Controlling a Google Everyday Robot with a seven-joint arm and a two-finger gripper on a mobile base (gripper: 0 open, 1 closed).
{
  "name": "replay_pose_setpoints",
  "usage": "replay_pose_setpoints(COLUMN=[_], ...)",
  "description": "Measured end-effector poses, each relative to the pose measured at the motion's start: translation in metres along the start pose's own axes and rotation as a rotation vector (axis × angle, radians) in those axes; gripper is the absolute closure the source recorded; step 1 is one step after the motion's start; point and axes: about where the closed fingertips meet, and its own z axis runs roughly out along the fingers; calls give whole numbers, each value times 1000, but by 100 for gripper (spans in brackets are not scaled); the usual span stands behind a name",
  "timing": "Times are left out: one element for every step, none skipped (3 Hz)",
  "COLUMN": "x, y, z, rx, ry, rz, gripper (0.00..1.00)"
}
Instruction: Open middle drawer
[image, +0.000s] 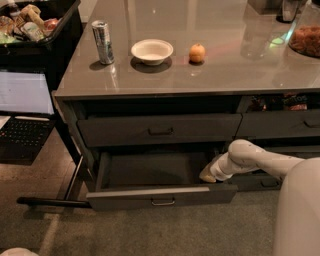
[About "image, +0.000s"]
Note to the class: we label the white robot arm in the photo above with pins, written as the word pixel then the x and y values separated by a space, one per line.
pixel 297 225

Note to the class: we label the silver drink can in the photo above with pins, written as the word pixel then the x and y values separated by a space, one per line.
pixel 103 42

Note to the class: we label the glass jar of snacks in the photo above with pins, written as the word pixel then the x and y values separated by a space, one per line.
pixel 305 38

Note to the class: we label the white object bottom corner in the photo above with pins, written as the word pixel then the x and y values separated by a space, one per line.
pixel 18 252

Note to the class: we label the white paper bowl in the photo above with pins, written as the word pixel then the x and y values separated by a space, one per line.
pixel 152 51

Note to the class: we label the black bin of snacks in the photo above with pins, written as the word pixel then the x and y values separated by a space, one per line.
pixel 44 36

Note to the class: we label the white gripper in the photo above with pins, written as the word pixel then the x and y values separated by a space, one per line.
pixel 217 169

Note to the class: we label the grey drawer cabinet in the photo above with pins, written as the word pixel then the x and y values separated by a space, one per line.
pixel 246 55

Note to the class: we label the orange fruit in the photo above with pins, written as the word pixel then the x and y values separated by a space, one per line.
pixel 197 53

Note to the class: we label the open black laptop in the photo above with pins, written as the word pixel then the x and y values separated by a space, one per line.
pixel 27 115

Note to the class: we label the dark object on counter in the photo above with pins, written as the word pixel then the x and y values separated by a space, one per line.
pixel 289 9

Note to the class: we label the snack bags in drawer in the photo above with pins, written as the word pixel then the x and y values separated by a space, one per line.
pixel 287 102

